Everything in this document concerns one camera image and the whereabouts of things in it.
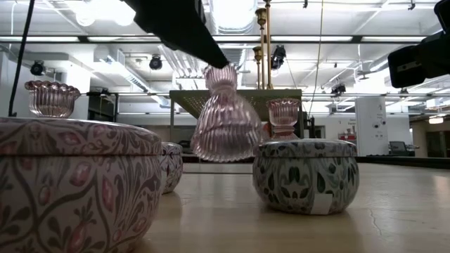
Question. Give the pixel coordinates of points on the black office chair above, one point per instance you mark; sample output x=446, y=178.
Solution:
x=398, y=147

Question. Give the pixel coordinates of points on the green floral candle tin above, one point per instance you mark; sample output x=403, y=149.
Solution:
x=306, y=175

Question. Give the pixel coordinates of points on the tall gold candlestick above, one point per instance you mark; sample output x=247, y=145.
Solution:
x=261, y=14
x=258, y=52
x=269, y=42

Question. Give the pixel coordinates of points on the black background rack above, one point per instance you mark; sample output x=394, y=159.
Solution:
x=102, y=105

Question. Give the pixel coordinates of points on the purple floral candle tin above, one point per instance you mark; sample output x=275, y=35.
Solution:
x=172, y=165

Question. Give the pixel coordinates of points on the long ceiling light strip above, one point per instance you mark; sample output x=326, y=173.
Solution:
x=309, y=38

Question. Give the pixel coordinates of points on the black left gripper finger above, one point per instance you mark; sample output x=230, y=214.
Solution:
x=200, y=45

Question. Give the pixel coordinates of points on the pink floral candle tin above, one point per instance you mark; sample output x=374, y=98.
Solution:
x=70, y=182

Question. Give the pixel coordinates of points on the red storage shelf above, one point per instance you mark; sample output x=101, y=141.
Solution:
x=348, y=137

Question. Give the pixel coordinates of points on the white pillar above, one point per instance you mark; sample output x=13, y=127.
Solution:
x=369, y=119

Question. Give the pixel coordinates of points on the black aluminium table frame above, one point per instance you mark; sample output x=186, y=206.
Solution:
x=404, y=161

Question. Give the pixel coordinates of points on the black ceiling spotlight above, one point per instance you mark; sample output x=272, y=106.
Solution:
x=278, y=56
x=338, y=89
x=37, y=67
x=155, y=63

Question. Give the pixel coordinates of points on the silver ceiling air duct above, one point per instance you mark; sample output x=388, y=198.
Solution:
x=233, y=14

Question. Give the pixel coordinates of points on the pink ribbed glass candle holder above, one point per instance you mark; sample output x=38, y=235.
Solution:
x=225, y=130
x=52, y=100
x=284, y=112

